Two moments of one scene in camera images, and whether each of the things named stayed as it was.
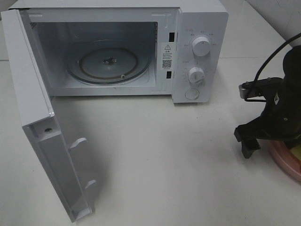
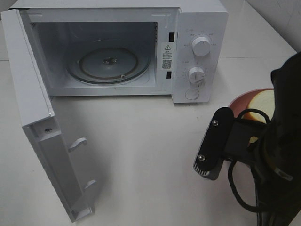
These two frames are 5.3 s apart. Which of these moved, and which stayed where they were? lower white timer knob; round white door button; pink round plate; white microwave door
Moved: pink round plate
Stayed: white microwave door; round white door button; lower white timer knob
